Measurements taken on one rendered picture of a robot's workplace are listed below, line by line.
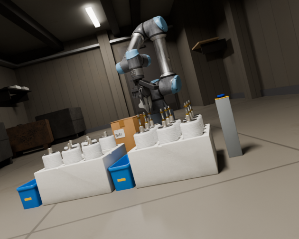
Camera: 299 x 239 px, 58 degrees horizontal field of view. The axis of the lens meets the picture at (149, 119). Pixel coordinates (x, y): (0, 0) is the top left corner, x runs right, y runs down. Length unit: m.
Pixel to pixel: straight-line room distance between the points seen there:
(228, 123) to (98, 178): 0.71
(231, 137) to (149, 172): 0.47
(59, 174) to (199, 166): 0.70
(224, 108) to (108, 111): 6.67
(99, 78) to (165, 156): 6.88
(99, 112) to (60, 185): 6.58
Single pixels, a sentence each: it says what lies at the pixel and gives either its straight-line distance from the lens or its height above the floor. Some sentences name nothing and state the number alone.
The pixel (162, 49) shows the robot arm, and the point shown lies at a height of 0.71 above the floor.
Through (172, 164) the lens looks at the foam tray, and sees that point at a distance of 1.25.
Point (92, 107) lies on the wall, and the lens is 8.02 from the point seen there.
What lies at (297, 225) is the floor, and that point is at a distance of 0.79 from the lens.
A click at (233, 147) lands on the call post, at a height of 0.05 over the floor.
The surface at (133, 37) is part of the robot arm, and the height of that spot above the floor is 0.85.
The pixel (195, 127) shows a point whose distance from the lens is 1.24.
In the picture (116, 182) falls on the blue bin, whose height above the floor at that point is 0.04.
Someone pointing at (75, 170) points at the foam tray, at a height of 0.14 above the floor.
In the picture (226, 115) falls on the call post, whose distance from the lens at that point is 1.44.
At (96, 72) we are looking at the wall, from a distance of 8.06.
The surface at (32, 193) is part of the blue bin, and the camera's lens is 1.59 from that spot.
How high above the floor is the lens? 0.38
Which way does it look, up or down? 3 degrees down
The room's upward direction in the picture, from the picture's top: 15 degrees counter-clockwise
